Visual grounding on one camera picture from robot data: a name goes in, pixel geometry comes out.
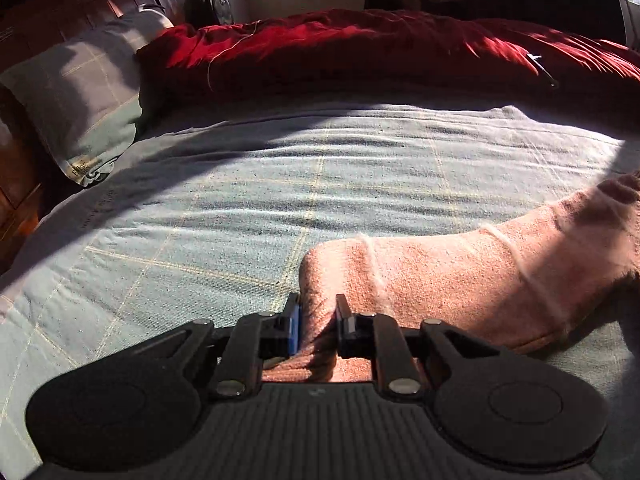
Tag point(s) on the orange knit sweater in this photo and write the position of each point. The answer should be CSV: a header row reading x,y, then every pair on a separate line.
x,y
450,275

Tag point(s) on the grey backpack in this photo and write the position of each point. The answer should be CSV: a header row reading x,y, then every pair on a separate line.
x,y
207,7

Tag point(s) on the metal folding tool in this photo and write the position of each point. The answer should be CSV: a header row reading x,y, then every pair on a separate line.
x,y
542,70

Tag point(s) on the red quilt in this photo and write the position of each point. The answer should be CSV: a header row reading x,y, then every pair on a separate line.
x,y
350,55

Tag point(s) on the black hanging sweater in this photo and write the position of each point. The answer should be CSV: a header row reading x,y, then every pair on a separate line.
x,y
590,0

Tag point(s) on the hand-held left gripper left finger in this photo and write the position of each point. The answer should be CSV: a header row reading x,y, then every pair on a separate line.
x,y
295,327

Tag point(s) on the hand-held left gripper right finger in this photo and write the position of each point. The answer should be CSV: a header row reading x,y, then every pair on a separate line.
x,y
342,325

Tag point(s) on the grey plaid pillow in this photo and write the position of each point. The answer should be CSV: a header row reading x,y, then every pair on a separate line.
x,y
85,95

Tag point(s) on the wooden headboard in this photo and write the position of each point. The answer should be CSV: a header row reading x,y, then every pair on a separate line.
x,y
65,5

